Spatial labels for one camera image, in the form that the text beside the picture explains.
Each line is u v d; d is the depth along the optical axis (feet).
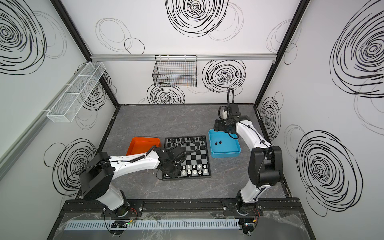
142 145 3.19
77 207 2.42
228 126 2.27
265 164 1.51
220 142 3.21
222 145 3.21
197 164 2.84
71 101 2.47
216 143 3.17
